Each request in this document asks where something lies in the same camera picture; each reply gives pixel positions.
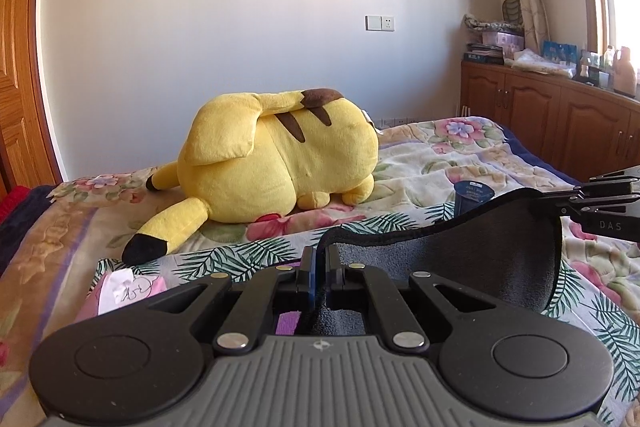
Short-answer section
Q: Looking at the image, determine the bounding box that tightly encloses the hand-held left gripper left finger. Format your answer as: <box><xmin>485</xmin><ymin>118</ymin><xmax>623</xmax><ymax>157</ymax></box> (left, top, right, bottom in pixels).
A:
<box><xmin>144</xmin><ymin>251</ymin><xmax>319</xmax><ymax>355</ymax></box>

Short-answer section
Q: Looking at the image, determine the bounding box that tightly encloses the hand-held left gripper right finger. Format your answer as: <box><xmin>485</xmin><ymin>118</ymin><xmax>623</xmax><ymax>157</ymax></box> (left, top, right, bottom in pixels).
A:
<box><xmin>325</xmin><ymin>253</ymin><xmax>497</xmax><ymax>353</ymax></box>

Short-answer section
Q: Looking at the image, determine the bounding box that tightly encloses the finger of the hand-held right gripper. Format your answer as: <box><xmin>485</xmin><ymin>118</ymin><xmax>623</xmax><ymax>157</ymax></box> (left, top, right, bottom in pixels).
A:
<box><xmin>575</xmin><ymin>167</ymin><xmax>640</xmax><ymax>198</ymax></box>
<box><xmin>542</xmin><ymin>190</ymin><xmax>640</xmax><ymax>222</ymax></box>

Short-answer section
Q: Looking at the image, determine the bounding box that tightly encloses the dark grey towel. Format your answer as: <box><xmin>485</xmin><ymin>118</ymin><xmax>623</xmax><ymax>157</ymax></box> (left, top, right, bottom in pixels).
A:
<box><xmin>296</xmin><ymin>181</ymin><xmax>564</xmax><ymax>339</ymax></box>

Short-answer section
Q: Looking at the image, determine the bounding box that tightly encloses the purple cloth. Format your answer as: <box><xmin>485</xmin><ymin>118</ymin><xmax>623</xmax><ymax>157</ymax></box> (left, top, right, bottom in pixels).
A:
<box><xmin>274</xmin><ymin>311</ymin><xmax>302</xmax><ymax>337</ymax></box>

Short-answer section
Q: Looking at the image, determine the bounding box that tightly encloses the leaf print sheet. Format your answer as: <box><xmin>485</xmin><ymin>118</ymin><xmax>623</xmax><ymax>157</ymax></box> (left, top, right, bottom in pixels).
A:
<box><xmin>93</xmin><ymin>202</ymin><xmax>640</xmax><ymax>427</ymax></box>

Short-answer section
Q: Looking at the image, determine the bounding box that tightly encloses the wooden cabinet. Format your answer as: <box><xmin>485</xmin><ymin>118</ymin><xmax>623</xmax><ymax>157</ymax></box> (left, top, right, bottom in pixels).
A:
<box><xmin>457</xmin><ymin>59</ymin><xmax>640</xmax><ymax>188</ymax></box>

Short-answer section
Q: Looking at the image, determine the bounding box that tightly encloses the beige plastic jug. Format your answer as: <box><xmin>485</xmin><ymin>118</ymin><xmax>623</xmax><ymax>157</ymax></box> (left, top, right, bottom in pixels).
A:
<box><xmin>613</xmin><ymin>46</ymin><xmax>637</xmax><ymax>96</ymax></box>

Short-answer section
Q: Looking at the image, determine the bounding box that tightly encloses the yellow plush toy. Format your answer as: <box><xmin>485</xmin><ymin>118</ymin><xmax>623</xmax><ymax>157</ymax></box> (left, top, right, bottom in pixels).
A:
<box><xmin>122</xmin><ymin>88</ymin><xmax>382</xmax><ymax>267</ymax></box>

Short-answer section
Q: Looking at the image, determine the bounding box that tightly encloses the blue picture box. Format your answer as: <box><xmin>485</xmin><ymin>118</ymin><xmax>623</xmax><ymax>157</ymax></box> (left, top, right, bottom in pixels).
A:
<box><xmin>542</xmin><ymin>40</ymin><xmax>579</xmax><ymax>66</ymax></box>

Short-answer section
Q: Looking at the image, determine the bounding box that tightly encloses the clear plastic bag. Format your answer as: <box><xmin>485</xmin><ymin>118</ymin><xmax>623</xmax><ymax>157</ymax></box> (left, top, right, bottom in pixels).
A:
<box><xmin>511</xmin><ymin>49</ymin><xmax>576</xmax><ymax>74</ymax></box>

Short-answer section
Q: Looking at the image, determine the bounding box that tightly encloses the floral blanket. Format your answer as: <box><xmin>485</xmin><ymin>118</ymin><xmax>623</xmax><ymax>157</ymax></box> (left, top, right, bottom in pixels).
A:
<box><xmin>0</xmin><ymin>117</ymin><xmax>640</xmax><ymax>427</ymax></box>

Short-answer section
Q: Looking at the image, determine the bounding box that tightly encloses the stack of books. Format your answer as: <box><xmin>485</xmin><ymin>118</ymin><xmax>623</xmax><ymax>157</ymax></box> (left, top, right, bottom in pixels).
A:
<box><xmin>463</xmin><ymin>41</ymin><xmax>506</xmax><ymax>66</ymax></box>

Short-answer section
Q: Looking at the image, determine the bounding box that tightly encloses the folded patterned cloth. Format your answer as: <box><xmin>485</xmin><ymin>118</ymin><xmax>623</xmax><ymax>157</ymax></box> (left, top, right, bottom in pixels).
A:
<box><xmin>463</xmin><ymin>13</ymin><xmax>526</xmax><ymax>34</ymax></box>

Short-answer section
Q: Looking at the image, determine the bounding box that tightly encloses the dark red cloth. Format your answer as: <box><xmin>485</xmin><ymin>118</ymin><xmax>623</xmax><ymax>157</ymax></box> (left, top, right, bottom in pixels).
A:
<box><xmin>0</xmin><ymin>185</ymin><xmax>55</xmax><ymax>233</ymax></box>

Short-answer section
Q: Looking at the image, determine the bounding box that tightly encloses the wooden door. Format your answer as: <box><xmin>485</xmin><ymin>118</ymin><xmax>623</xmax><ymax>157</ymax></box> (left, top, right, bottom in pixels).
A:
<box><xmin>0</xmin><ymin>0</ymin><xmax>64</xmax><ymax>202</ymax></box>

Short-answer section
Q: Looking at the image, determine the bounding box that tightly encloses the white wall socket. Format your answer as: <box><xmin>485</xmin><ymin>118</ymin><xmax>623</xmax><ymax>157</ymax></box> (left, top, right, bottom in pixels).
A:
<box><xmin>365</xmin><ymin>14</ymin><xmax>396</xmax><ymax>32</ymax></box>

